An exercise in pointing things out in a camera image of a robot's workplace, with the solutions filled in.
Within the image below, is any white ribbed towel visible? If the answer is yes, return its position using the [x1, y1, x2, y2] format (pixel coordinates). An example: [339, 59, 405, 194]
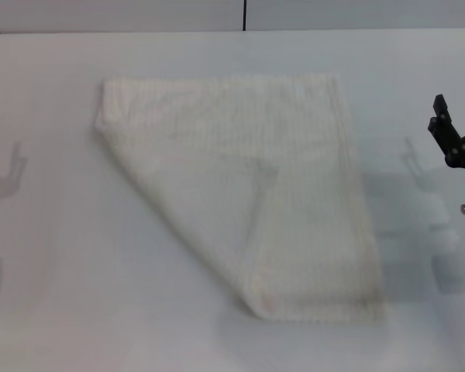
[94, 72, 388, 323]

